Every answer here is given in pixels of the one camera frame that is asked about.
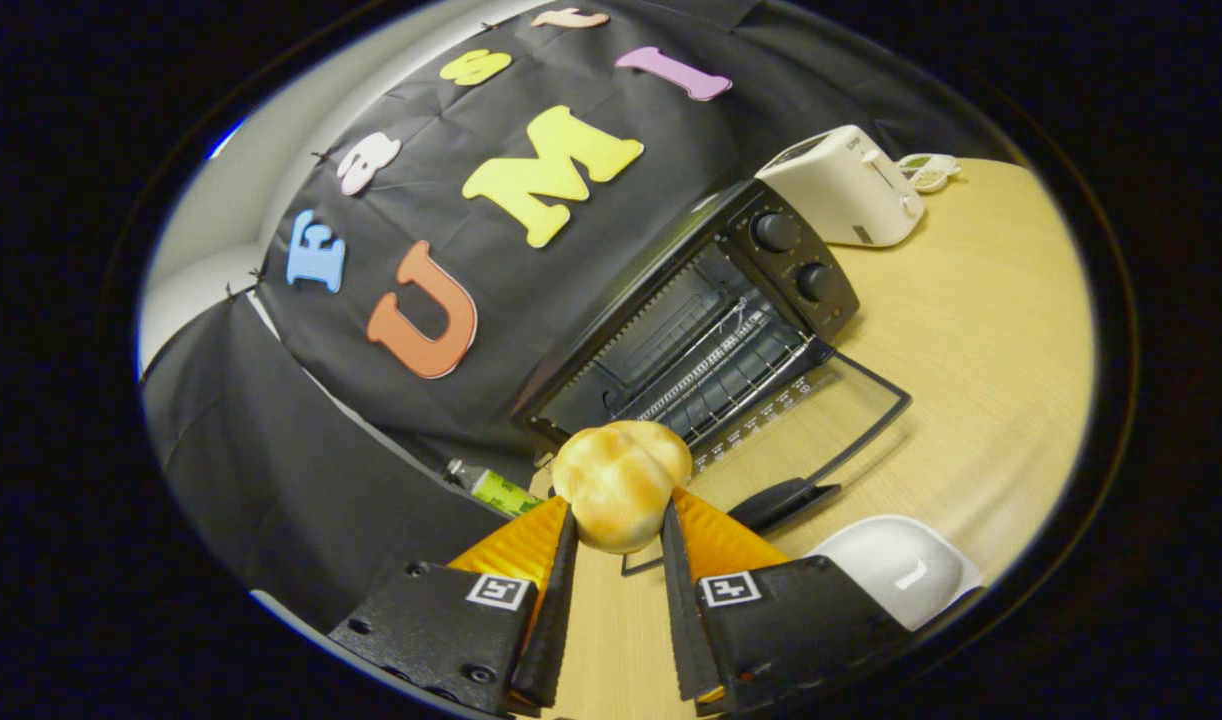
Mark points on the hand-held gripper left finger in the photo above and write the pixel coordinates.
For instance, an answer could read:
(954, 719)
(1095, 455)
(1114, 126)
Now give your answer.
(561, 600)

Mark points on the golden bread roll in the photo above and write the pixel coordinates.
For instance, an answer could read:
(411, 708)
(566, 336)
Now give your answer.
(619, 485)

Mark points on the small white condiment tray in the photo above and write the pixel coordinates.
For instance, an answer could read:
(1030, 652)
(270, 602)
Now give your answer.
(929, 172)

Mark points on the green label plastic bottle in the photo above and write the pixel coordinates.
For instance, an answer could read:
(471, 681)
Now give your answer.
(501, 490)

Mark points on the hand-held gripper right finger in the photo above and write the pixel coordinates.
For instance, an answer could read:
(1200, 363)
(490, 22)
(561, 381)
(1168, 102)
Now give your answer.
(679, 610)

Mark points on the white pop-up toaster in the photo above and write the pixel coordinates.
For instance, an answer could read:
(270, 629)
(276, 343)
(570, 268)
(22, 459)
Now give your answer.
(836, 185)

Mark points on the white plate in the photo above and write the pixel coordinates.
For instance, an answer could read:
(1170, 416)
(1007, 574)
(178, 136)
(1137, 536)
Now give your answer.
(891, 565)

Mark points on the black toaster oven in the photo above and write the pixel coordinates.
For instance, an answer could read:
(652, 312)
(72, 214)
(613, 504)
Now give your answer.
(801, 260)

